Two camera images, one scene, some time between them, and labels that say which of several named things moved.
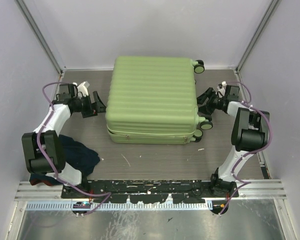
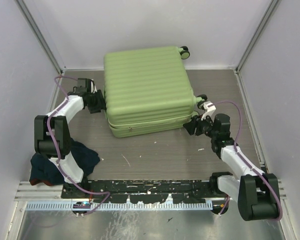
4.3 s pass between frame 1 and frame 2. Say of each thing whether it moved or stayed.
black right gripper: moved
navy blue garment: stayed
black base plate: stayed
